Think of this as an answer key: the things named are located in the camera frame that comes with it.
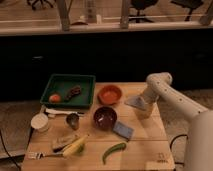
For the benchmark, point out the purple bowl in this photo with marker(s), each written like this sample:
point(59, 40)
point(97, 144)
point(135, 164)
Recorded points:
point(105, 118)

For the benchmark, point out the green chili pepper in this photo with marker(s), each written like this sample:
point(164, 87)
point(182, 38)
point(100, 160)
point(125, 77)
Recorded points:
point(114, 148)

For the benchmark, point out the blue sponge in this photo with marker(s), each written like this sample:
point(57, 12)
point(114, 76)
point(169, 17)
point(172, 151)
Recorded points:
point(123, 130)

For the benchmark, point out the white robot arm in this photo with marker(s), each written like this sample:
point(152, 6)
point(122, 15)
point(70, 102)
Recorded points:
point(199, 145)

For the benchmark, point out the white handled utensil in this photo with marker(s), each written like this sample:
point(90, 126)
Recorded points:
point(54, 112)

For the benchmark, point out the office chair middle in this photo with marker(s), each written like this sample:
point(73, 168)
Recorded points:
point(141, 5)

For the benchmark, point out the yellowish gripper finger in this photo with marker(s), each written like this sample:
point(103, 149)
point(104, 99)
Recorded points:
point(145, 112)

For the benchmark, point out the green plastic tray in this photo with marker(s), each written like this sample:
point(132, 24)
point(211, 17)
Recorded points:
point(62, 83)

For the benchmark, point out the orange bowl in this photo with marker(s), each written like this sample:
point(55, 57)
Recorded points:
point(109, 94)

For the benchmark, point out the orange tomato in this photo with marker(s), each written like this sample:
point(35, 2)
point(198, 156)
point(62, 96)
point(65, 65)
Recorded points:
point(55, 98)

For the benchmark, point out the silver fork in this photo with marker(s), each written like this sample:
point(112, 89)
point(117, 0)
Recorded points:
point(39, 155)

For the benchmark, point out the office chair left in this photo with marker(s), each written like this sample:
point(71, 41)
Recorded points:
point(35, 4)

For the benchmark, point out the yellow corn cob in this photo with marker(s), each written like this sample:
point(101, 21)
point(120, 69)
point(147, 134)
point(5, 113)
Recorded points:
point(73, 147)

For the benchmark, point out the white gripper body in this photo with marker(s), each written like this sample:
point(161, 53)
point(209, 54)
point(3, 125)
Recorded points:
point(149, 96)

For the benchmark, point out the dark brown food piece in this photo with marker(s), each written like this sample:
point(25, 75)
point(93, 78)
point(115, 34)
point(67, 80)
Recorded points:
point(76, 90)

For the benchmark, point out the office chair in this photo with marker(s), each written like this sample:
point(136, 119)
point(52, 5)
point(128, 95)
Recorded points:
point(35, 4)
point(190, 4)
point(141, 5)

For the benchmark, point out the white cup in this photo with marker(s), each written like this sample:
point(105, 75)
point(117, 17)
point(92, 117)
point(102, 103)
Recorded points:
point(40, 122)

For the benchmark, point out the grey brown cloth piece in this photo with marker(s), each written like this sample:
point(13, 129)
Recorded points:
point(59, 143)

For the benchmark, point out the office chair right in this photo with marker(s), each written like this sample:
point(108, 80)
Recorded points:
point(190, 4)

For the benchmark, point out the small metal cup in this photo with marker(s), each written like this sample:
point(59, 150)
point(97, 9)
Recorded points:
point(73, 121)

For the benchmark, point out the grey towel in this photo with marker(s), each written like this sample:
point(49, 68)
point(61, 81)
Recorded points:
point(136, 101)

